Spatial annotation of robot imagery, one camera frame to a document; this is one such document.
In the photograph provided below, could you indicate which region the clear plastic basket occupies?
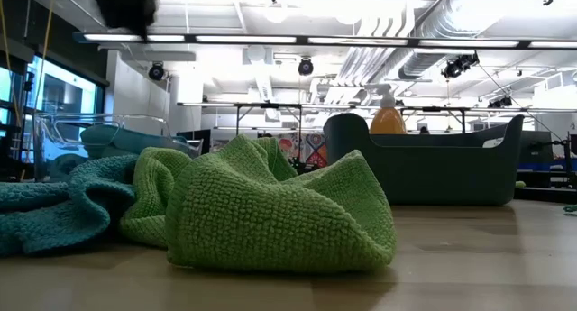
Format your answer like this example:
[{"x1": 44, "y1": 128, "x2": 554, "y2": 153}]
[{"x1": 33, "y1": 112, "x2": 204, "y2": 182}]

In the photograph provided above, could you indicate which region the green microfiber towel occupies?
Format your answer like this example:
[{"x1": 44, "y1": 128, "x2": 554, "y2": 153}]
[
  {"x1": 164, "y1": 134, "x2": 398, "y2": 275},
  {"x1": 119, "y1": 146, "x2": 195, "y2": 249}
]

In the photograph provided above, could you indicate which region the teal plastic basket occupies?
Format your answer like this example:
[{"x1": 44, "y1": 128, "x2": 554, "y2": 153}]
[{"x1": 323, "y1": 112, "x2": 526, "y2": 207}]

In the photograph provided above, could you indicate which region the silver ventilation duct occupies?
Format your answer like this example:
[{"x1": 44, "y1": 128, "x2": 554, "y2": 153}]
[{"x1": 396, "y1": 0, "x2": 501, "y2": 80}]

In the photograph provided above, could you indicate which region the blue microfiber towel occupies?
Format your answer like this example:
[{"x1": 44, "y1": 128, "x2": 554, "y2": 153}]
[
  {"x1": 0, "y1": 153, "x2": 139, "y2": 258},
  {"x1": 49, "y1": 123, "x2": 190, "y2": 177}
]

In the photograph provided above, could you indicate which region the black ceiling spotlight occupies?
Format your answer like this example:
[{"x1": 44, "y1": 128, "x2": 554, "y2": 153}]
[
  {"x1": 297, "y1": 57, "x2": 315, "y2": 77},
  {"x1": 147, "y1": 61, "x2": 166, "y2": 82},
  {"x1": 488, "y1": 94, "x2": 514, "y2": 109},
  {"x1": 441, "y1": 52, "x2": 481, "y2": 80}
]

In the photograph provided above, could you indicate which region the orange spray bottle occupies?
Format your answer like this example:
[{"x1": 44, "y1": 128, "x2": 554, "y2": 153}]
[{"x1": 369, "y1": 83, "x2": 408, "y2": 135}]

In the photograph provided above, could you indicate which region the black frame table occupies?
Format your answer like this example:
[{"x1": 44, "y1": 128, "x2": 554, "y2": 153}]
[{"x1": 178, "y1": 101, "x2": 304, "y2": 164}]

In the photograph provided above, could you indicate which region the long overhead light bar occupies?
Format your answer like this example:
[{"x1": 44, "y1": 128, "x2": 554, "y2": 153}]
[{"x1": 71, "y1": 30, "x2": 577, "y2": 50}]

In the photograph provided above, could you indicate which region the colourful patterned poster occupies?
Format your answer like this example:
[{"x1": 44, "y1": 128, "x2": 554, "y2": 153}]
[{"x1": 277, "y1": 133, "x2": 330, "y2": 169}]

